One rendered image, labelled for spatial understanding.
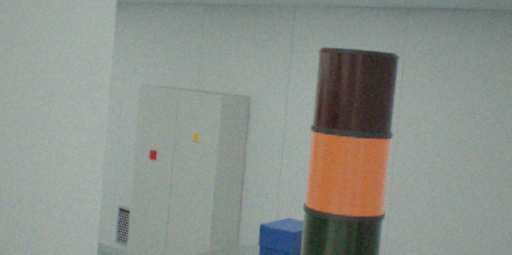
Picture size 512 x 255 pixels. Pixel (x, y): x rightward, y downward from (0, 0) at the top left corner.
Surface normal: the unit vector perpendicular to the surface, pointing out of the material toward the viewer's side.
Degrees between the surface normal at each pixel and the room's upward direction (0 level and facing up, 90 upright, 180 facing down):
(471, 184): 90
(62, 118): 90
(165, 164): 90
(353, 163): 90
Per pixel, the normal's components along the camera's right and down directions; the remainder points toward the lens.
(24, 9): 0.75, 0.10
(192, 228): -0.66, -0.02
